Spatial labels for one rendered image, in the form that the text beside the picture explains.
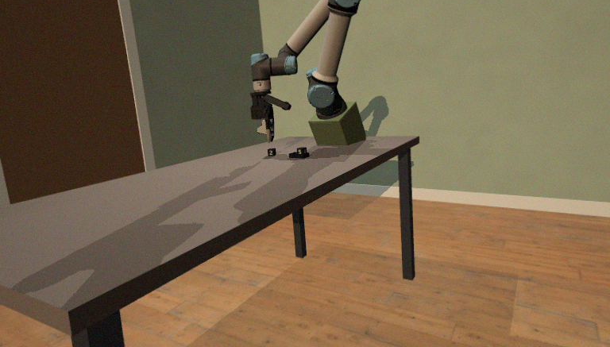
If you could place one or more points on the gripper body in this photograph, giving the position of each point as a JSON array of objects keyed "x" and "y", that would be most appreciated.
[{"x": 258, "y": 100}]

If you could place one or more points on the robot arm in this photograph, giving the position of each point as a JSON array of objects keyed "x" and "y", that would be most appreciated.
[{"x": 322, "y": 91}]

